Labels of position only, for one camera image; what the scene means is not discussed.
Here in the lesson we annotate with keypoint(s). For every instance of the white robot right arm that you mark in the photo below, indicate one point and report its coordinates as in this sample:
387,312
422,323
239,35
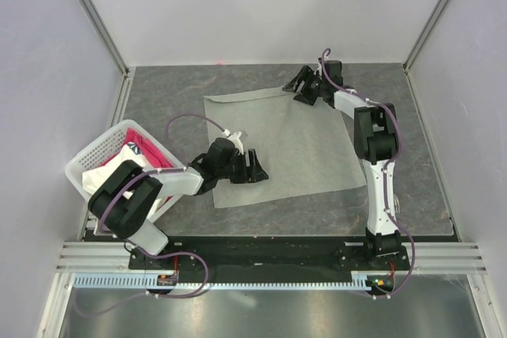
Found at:
375,142

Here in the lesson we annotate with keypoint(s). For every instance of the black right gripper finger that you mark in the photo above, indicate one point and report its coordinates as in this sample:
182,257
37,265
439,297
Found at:
298,83
306,96

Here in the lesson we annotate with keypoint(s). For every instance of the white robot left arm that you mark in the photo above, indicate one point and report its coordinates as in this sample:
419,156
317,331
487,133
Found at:
123,202

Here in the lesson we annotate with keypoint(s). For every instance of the pink cloth in basket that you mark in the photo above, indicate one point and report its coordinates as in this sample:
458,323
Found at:
141,150

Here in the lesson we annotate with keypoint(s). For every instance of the aluminium frame rail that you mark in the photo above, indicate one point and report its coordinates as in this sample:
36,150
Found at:
431,258

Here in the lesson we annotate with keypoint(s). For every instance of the white folded garment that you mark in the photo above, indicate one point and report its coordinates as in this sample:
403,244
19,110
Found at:
94,178

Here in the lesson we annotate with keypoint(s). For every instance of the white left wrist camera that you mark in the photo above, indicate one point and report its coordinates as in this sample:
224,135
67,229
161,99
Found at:
237,138

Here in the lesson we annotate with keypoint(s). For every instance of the white plastic laundry basket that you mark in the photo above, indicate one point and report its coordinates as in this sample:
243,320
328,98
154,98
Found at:
91,156

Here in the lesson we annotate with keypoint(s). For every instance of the grey slotted cable duct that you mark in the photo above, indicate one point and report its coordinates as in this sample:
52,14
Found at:
157,282

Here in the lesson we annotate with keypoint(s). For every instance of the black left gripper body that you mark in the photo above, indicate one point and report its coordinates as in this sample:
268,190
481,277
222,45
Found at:
236,170

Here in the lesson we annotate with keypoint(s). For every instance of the silver metal fork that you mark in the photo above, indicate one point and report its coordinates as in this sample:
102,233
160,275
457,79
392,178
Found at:
396,204

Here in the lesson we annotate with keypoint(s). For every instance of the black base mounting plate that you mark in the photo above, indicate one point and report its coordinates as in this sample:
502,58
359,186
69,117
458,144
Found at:
341,253

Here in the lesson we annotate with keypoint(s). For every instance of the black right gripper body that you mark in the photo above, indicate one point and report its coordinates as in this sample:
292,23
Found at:
322,85

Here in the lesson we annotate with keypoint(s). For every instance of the grey-green cloth napkin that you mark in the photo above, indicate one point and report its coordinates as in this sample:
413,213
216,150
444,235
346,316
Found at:
305,149

